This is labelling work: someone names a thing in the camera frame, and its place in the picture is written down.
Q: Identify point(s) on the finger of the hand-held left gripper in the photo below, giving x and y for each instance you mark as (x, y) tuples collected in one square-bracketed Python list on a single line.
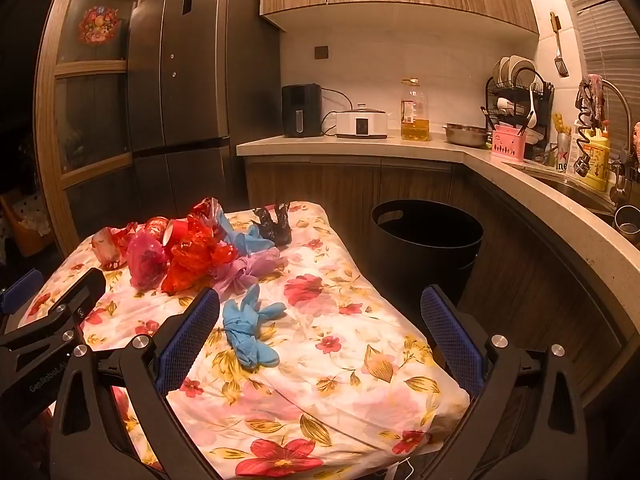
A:
[(80, 292), (22, 285)]

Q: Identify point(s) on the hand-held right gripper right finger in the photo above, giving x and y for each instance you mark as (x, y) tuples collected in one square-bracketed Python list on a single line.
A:
[(452, 337)]

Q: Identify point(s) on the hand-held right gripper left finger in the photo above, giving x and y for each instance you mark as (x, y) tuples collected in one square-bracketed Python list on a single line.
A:
[(187, 335)]

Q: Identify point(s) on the red and white plastic bag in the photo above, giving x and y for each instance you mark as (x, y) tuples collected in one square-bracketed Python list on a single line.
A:
[(107, 247)]

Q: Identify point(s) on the blue rubber glove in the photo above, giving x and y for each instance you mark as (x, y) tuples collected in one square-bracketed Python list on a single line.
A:
[(245, 242), (247, 335)]

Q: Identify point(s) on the pink plastic bag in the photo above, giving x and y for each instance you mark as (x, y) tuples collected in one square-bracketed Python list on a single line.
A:
[(145, 260)]

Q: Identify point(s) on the red crinkled plastic wrapper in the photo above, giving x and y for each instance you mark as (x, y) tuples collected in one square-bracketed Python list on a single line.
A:
[(195, 255)]

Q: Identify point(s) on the black trash bin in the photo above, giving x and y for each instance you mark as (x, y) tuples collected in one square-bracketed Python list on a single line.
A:
[(425, 260)]

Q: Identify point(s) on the purple plastic bag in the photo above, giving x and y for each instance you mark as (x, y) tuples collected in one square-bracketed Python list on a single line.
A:
[(250, 267)]

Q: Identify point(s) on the red box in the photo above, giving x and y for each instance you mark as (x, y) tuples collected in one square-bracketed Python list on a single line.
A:
[(157, 227)]

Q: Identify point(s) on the clear red printed wrapper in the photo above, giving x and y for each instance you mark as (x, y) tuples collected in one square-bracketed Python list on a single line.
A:
[(205, 210)]

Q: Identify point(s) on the black plastic bag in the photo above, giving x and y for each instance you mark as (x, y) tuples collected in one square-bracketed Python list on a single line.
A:
[(272, 227)]

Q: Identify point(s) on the dotted cloth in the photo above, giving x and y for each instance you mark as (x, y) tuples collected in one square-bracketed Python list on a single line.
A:
[(25, 215)]

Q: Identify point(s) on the floral tablecloth covered table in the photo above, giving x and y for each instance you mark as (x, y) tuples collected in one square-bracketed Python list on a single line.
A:
[(325, 385)]

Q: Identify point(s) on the steel kitchen sink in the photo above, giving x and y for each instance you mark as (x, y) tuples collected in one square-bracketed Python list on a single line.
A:
[(575, 192)]

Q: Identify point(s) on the pink utensil holder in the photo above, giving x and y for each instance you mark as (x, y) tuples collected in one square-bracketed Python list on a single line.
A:
[(506, 146)]

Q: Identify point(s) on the steel mixing bowl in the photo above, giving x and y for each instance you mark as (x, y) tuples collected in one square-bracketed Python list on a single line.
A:
[(465, 135)]

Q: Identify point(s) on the steel cup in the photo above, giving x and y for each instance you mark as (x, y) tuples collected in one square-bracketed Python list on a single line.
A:
[(627, 225)]

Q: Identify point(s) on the silver beer can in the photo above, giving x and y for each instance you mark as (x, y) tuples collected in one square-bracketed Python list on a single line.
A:
[(563, 152)]

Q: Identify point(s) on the cooking oil bottle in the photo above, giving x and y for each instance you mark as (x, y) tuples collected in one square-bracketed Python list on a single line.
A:
[(415, 120)]

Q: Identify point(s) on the wooden glass door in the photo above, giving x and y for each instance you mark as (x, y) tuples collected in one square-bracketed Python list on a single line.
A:
[(85, 67)]

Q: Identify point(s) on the yellow detergent bottle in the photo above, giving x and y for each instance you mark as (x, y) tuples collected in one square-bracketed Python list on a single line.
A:
[(600, 165)]

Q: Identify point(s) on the white rice cooker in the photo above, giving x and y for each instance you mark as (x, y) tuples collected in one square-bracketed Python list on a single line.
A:
[(362, 125)]

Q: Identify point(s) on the white ladle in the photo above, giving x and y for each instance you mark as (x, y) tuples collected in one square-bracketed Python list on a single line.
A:
[(531, 115)]

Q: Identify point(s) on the yellow dish brush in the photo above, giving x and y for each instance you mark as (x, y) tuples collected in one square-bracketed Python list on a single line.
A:
[(558, 122)]

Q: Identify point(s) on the dark grey refrigerator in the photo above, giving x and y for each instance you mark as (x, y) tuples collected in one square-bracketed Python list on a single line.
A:
[(200, 85)]

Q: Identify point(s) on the white pump bottle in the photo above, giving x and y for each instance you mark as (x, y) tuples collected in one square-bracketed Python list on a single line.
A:
[(575, 130)]

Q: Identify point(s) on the black dish rack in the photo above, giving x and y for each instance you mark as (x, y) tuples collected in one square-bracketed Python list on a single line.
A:
[(542, 105)]

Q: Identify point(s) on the black air fryer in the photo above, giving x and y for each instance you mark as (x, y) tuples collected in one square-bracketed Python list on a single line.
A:
[(300, 110)]

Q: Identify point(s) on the flower door decal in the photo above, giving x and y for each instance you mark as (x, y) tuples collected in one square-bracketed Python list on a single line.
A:
[(98, 24)]

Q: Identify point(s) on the white plate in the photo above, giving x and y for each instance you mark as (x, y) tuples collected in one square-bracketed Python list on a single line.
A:
[(501, 72), (522, 70)]

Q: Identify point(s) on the pink rubber glove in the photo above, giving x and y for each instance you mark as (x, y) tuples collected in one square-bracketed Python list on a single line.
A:
[(636, 140)]

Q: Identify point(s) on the pink dish rag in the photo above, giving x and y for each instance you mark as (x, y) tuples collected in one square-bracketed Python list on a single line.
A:
[(592, 97)]

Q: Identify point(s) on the steel kitchen faucet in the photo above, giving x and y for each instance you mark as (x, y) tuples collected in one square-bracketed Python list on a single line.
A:
[(622, 105)]

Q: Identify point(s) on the hanging slotted spatula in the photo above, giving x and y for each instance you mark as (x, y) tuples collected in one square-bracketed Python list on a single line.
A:
[(561, 65)]

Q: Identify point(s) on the window blind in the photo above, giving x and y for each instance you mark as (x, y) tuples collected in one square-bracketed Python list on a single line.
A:
[(610, 35)]

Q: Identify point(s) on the dark wall outlet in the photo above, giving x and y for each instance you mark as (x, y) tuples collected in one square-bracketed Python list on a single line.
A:
[(321, 52)]

